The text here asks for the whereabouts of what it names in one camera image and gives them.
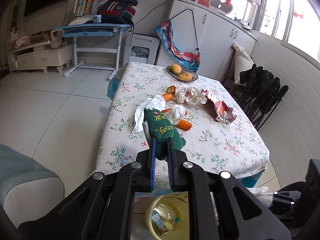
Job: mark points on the curled orange peel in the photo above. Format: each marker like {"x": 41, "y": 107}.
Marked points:
{"x": 167, "y": 97}

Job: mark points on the row of books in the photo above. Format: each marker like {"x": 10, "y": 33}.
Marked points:
{"x": 86, "y": 7}

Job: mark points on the yellow mango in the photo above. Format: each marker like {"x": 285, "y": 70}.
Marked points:
{"x": 176, "y": 69}
{"x": 186, "y": 76}

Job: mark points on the orange red snack bag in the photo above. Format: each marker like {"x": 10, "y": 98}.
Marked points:
{"x": 221, "y": 112}

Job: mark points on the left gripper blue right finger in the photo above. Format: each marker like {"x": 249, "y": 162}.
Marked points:
{"x": 172, "y": 163}

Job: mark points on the upper yellow mango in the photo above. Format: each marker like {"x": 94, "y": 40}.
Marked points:
{"x": 176, "y": 69}

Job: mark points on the long orange peel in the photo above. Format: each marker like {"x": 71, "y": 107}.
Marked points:
{"x": 182, "y": 124}

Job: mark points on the white tissue paper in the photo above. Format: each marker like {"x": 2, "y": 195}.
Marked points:
{"x": 158, "y": 104}

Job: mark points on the dark striped backpack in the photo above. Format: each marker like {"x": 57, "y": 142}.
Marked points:
{"x": 118, "y": 11}

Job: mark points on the colorful hanging fabric bag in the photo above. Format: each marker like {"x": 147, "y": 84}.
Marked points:
{"x": 185, "y": 59}

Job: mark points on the black folding chairs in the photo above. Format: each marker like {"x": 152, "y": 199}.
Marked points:
{"x": 263, "y": 93}

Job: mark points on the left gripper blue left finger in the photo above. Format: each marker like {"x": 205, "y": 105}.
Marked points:
{"x": 152, "y": 162}

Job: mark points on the floral white tablecloth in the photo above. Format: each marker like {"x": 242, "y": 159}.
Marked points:
{"x": 218, "y": 134}

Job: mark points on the yellow trash bin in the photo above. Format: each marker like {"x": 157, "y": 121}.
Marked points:
{"x": 179, "y": 203}

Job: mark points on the woven wicker fruit basket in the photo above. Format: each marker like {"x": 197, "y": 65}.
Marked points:
{"x": 195, "y": 76}

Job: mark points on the wooden chair with cushion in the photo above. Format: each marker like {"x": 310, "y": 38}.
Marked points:
{"x": 240, "y": 61}

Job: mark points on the light blue sofa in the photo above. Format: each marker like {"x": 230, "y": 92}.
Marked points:
{"x": 28, "y": 189}

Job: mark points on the blue milk carton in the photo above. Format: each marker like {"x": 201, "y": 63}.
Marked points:
{"x": 160, "y": 226}

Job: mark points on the white tall cabinet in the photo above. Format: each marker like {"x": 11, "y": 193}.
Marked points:
{"x": 196, "y": 26}

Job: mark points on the blue study desk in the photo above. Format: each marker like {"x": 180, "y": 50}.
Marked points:
{"x": 109, "y": 42}

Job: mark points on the white paper wrapper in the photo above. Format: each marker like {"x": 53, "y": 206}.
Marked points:
{"x": 189, "y": 95}

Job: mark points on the clear plastic bottle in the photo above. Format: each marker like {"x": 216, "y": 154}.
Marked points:
{"x": 167, "y": 213}

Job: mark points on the lower yellow mango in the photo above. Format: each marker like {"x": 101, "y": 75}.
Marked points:
{"x": 186, "y": 76}

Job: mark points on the white tv cabinet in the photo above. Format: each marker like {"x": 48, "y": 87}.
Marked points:
{"x": 40, "y": 56}

